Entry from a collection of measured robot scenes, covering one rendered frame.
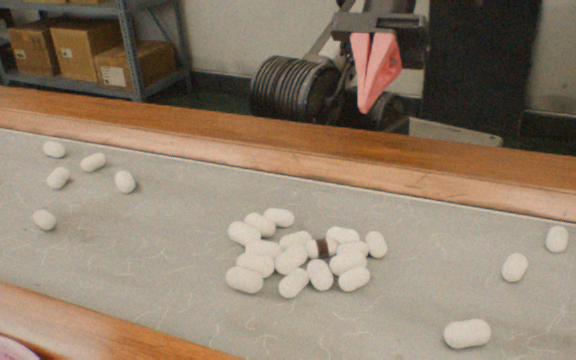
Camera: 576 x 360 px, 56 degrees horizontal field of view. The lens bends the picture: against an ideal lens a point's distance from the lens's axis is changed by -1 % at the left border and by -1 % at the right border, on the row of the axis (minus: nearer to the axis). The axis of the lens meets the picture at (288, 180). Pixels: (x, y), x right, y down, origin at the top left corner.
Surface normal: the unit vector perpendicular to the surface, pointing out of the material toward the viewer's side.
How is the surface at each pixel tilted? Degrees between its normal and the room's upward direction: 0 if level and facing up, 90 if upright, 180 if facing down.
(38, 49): 90
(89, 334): 0
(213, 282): 0
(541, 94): 89
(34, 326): 0
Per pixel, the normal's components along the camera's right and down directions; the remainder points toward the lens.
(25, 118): -0.33, -0.29
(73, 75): -0.50, 0.46
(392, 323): -0.06, -0.87
